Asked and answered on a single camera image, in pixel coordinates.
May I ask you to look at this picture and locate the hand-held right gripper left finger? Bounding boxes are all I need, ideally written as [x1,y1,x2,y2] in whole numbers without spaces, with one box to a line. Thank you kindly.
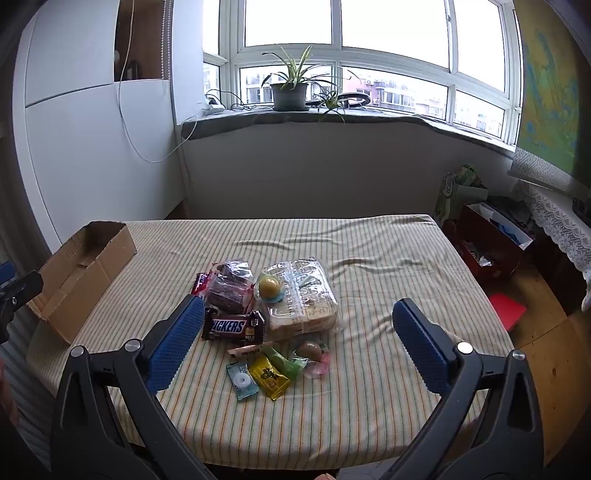
[51,294,218,480]

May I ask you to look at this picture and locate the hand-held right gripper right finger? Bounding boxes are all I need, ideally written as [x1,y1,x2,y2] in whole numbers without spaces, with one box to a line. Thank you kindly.
[385,298,546,480]

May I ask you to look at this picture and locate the brown chocolate bar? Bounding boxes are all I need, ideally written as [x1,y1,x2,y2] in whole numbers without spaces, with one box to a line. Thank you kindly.
[201,308,247,344]

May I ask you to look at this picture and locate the beige snack stick packet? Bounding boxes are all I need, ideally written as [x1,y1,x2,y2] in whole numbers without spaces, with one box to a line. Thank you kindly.
[226,342,265,357]

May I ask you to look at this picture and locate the brown cardboard box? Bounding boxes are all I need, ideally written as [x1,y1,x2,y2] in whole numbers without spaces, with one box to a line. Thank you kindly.
[27,220,138,344]

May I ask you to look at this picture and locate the teal mint packet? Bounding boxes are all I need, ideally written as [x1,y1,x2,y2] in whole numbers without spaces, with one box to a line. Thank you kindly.
[225,361,260,401]

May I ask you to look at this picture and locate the clear brown cake packet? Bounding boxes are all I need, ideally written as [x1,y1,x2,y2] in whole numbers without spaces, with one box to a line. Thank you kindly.
[205,261,257,315]

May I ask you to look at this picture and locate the yellow snack packet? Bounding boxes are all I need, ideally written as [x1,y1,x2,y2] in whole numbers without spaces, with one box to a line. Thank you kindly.
[248,354,291,401]

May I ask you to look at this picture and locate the yellow jelly cup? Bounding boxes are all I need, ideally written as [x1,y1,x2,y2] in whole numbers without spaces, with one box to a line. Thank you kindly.
[256,272,284,304]

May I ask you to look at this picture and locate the green candy packet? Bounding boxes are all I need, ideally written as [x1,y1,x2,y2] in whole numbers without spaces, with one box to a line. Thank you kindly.
[263,345,308,381]

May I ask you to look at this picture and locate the brown jelly cup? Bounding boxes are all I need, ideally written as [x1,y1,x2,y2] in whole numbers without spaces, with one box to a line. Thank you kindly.
[291,340,331,379]

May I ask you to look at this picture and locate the sliced bread bag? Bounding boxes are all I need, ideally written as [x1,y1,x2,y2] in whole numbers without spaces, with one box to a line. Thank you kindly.
[256,258,340,343]

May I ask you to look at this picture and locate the person's left hand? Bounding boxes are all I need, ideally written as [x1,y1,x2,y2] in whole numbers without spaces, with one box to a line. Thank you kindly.
[0,362,19,425]

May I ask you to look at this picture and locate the red folder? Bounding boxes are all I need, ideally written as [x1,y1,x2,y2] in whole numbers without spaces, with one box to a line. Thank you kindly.
[487,292,528,333]

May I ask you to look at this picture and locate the red storage box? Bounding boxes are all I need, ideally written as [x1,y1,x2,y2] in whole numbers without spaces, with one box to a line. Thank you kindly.
[455,202,537,285]

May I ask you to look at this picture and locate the white cabinet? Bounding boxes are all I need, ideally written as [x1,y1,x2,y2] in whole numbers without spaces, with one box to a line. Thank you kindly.
[13,0,205,252]

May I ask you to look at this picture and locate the green paper bag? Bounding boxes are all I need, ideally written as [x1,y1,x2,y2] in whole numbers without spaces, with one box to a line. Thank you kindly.
[434,164,490,228]

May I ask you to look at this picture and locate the white lace cloth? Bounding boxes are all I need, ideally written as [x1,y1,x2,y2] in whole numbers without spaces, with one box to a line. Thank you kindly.
[513,178,591,283]

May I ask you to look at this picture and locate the grey patterned cloth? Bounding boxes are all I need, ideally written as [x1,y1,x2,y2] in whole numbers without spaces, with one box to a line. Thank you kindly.
[507,147,591,197]

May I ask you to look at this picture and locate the small spider plant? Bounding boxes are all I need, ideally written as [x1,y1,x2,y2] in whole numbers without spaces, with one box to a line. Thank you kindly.
[313,87,355,124]

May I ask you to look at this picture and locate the wooden shelf niche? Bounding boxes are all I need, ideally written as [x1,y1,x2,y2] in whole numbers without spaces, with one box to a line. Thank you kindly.
[114,0,172,82]

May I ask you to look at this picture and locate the large potted spider plant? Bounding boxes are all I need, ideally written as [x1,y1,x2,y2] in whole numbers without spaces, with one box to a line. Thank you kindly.
[261,45,345,112]

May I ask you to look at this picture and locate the white framed window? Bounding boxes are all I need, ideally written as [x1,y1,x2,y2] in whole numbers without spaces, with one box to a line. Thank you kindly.
[202,0,526,145]

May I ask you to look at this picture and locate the white hanging cable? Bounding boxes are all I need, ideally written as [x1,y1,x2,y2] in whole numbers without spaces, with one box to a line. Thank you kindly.
[117,0,186,164]

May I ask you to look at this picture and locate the black cables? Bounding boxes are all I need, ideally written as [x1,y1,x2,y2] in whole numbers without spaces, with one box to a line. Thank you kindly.
[205,89,274,112]

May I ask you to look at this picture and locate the black ring light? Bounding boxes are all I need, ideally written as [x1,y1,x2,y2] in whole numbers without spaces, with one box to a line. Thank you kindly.
[339,91,372,110]

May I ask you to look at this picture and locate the white bead cord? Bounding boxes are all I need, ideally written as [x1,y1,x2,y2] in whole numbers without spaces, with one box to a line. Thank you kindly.
[159,0,174,82]

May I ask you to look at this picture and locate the wall map poster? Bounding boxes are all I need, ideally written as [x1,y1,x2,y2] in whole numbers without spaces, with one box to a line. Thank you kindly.
[512,0,591,162]

